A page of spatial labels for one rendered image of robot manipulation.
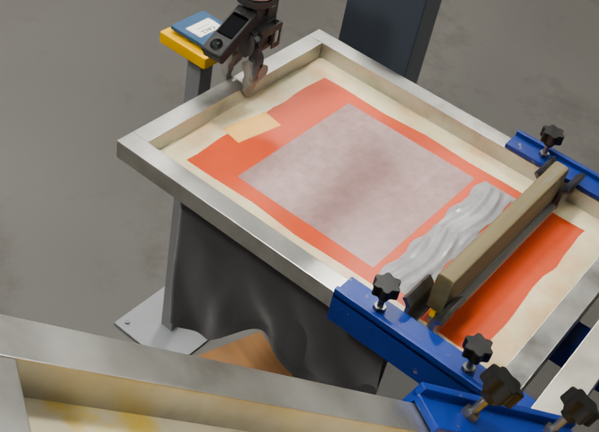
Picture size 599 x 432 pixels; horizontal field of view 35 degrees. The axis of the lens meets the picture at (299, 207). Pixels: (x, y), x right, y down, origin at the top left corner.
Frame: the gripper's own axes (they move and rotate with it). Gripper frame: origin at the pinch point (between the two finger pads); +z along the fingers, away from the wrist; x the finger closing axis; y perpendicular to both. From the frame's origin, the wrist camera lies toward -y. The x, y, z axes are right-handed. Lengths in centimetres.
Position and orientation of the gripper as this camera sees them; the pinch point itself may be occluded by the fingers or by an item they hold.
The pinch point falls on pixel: (234, 86)
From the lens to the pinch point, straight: 183.8
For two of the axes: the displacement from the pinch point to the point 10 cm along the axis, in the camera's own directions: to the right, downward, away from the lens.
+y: 6.1, -4.5, 6.5
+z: -1.6, 7.3, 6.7
